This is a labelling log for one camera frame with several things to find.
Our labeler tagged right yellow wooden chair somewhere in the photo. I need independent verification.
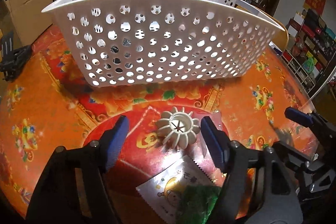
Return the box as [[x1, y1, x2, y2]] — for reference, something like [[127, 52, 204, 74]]
[[265, 13, 289, 53]]

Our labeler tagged green foil packet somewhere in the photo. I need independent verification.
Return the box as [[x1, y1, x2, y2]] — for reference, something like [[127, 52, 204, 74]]
[[175, 185, 221, 224]]

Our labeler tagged white perforated plastic basket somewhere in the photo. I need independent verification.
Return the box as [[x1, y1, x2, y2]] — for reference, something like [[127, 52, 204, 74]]
[[43, 0, 282, 88]]

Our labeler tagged brown cardboard box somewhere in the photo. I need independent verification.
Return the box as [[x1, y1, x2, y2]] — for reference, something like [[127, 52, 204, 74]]
[[9, 0, 53, 46]]

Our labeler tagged black phone clamp stand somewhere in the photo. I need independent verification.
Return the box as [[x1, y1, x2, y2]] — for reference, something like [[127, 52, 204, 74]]
[[0, 31, 33, 81]]

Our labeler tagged white cartoon wipes packet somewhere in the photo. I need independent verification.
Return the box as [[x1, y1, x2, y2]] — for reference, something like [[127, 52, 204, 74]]
[[136, 155, 214, 223]]

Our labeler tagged shelf with boxes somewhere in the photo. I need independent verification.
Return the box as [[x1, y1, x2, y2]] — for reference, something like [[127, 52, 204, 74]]
[[281, 9, 335, 98]]

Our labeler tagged beige ribbed round sponge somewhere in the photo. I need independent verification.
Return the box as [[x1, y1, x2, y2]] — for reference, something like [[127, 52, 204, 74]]
[[155, 106, 201, 149]]

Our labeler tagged black mesh scrubber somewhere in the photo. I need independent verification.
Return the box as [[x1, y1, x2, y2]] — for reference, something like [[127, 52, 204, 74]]
[[104, 38, 133, 74]]

